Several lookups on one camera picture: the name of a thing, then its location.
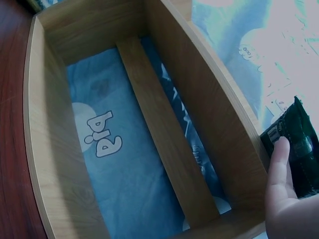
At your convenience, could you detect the person's right hand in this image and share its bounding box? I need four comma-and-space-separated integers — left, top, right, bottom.
264, 136, 319, 239

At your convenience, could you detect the dark green snack packet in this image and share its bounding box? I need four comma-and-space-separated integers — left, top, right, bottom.
259, 96, 319, 199

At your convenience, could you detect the light wooden open frame box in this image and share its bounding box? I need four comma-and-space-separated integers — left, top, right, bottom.
24, 0, 275, 239

